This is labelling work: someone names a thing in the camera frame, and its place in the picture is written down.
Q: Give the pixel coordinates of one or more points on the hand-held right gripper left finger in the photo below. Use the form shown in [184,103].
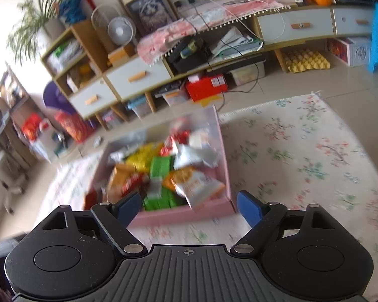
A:
[129,209]

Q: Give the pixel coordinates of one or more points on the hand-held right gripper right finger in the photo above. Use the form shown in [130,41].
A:
[249,209]

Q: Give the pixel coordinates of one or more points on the red orange snack packet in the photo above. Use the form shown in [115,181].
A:
[134,186]

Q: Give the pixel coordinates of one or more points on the orange long snack packet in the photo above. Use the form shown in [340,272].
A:
[118,179]

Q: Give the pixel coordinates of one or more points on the green snack packet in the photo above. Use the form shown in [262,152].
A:
[163,201]

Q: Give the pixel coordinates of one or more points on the yellow snack packet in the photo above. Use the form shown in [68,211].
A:
[143,159]

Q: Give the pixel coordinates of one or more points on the pink cardboard box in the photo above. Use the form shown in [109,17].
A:
[182,217]

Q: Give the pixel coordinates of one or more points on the orange white biscuit packet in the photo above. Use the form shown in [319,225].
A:
[192,182]

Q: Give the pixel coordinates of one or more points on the small clear storage box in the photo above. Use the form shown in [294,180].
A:
[111,119]

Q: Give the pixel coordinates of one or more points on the red printed bag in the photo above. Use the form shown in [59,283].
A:
[72,127]

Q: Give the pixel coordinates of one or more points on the blue lid storage box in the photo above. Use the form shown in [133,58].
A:
[140,107]

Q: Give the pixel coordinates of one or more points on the white shopping bag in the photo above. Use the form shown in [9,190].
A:
[42,144]

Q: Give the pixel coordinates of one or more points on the clear storage box orange label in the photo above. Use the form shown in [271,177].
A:
[173,96]

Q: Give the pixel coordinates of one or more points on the red gift bag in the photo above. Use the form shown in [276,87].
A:
[31,127]

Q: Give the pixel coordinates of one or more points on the red cardboard box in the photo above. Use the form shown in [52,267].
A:
[206,88]

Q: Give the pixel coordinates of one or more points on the purple fabric object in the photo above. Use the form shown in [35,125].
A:
[58,99]

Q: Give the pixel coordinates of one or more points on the large clear storage box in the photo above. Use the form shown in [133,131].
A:
[247,72]

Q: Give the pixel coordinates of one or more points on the orange cardboard box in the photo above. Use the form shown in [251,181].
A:
[121,56]

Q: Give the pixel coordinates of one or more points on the wooden bookshelf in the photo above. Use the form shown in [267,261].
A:
[9,107]

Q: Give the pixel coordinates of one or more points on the yellow egg tray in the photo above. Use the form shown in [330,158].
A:
[307,61]

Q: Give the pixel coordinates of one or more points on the black bag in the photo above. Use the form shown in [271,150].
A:
[189,58]

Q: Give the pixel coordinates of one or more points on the wooden cabinet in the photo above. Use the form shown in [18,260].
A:
[93,50]

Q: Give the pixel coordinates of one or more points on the stack of papers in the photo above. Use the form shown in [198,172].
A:
[236,42]

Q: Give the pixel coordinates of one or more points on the pink floral cloth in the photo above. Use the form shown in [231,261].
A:
[163,41]

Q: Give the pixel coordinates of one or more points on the white desk fan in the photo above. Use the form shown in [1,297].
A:
[121,31]

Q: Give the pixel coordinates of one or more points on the white box blue print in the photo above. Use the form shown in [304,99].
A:
[352,52]

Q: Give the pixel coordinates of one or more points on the framed animal picture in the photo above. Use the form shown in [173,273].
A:
[151,9]

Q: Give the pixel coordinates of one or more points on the green potted plant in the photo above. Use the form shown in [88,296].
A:
[34,15]

